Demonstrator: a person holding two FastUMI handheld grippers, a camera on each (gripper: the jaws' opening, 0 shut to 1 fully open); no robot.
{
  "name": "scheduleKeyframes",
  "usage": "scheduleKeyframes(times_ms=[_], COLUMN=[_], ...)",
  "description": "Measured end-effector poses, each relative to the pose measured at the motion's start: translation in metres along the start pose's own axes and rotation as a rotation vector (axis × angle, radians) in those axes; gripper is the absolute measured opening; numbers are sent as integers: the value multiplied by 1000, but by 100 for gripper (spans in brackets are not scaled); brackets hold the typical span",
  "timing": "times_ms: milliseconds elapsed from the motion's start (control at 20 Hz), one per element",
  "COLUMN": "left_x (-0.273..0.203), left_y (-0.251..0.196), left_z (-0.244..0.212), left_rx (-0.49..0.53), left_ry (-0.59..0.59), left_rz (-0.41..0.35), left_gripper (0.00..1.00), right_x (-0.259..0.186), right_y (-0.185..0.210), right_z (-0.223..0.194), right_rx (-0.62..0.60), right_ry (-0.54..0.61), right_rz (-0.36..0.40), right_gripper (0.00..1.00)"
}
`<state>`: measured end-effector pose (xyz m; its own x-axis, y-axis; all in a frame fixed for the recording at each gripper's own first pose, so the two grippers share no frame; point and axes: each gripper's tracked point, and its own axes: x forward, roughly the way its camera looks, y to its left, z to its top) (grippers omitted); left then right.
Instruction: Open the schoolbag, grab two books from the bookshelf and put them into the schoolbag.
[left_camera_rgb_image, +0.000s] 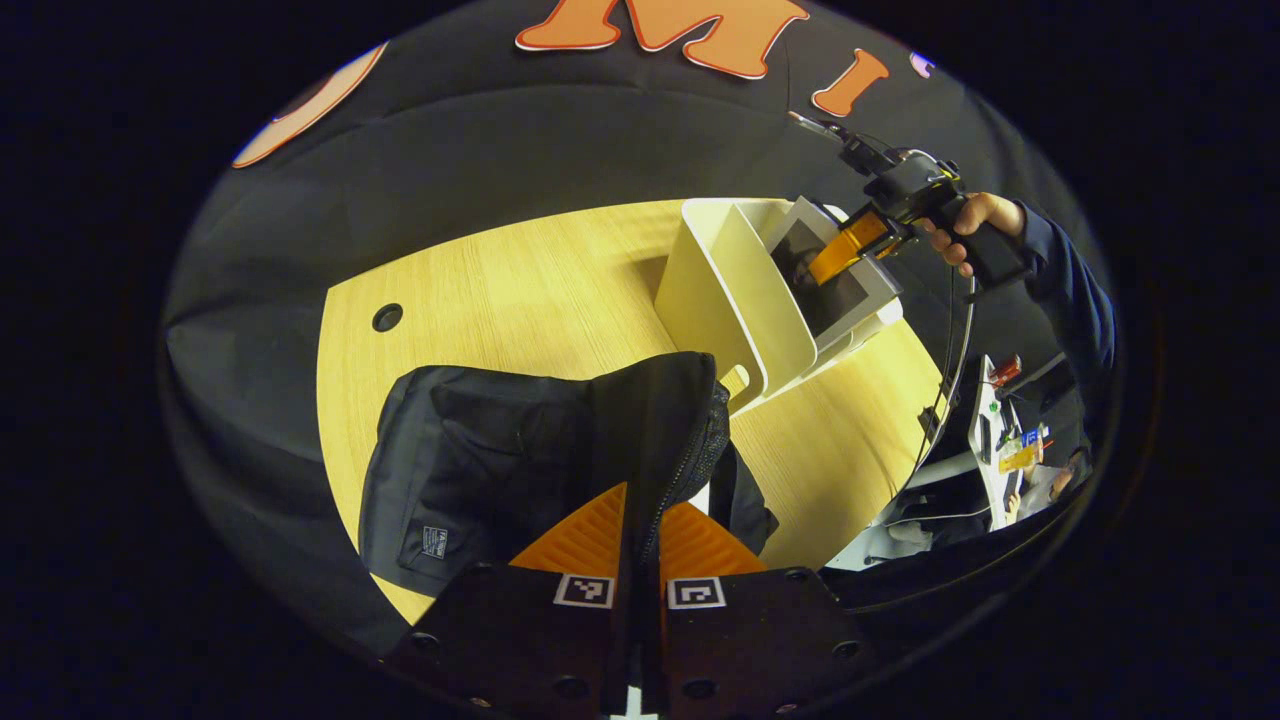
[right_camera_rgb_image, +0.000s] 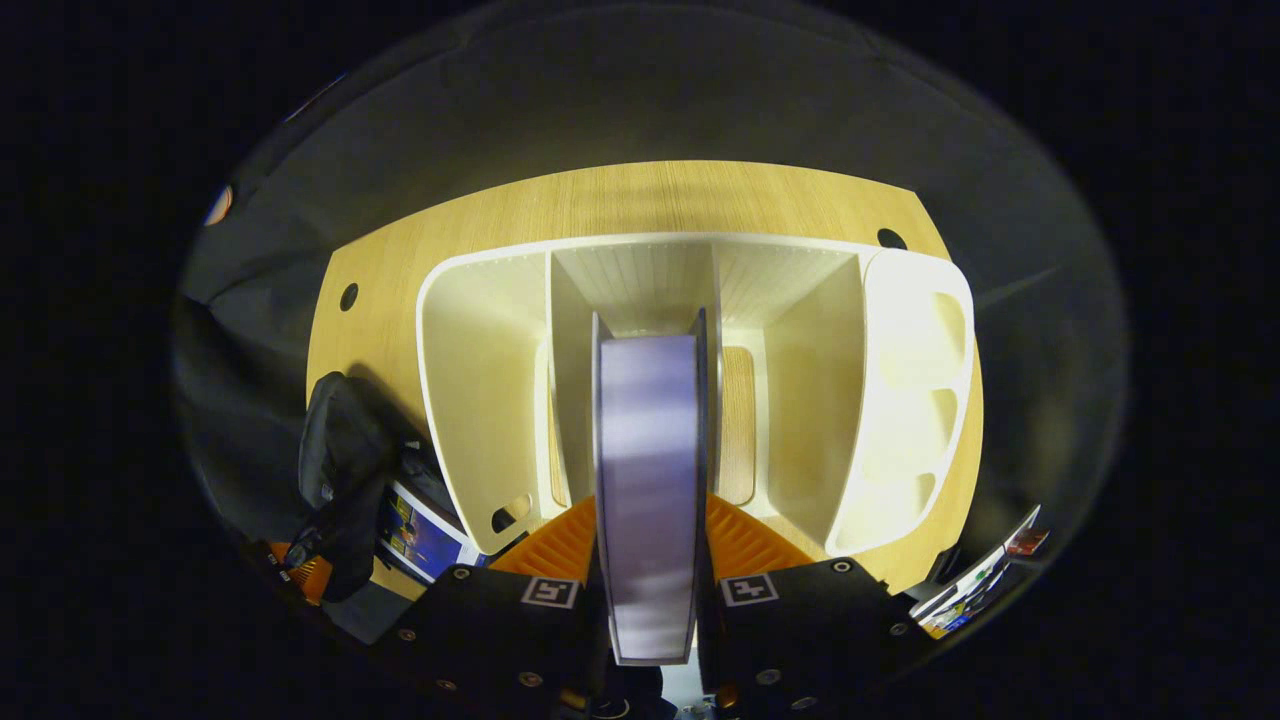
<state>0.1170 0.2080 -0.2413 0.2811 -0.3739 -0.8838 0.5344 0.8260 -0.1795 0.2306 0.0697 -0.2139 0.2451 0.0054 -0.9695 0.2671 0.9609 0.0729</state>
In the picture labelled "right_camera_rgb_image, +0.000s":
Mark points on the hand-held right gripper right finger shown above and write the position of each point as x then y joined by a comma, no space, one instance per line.
800,640

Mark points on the grey cover book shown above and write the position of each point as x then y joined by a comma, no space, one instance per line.
650,500

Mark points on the blue cover book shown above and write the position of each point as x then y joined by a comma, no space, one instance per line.
425,535

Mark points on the black schoolbag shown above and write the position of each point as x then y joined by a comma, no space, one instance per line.
345,460

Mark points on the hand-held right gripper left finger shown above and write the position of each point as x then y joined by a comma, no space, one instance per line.
500,640

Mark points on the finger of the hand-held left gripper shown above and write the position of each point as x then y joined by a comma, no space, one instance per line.
310,578

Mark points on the white bookshelf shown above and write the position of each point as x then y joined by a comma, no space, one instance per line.
480,400

